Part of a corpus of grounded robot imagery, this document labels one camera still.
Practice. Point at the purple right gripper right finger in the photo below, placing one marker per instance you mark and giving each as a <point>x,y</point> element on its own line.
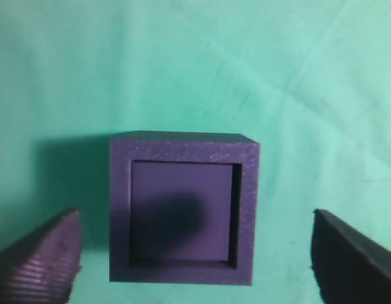
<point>348,266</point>

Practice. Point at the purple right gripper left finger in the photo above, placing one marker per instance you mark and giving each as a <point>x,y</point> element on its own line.
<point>42,266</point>

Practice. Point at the purple cube block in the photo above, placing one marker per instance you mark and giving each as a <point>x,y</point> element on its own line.
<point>181,211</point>

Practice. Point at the purple square groove box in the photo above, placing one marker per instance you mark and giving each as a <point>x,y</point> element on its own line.
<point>189,147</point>

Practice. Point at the green table cloth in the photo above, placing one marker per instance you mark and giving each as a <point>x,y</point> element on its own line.
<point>309,80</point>

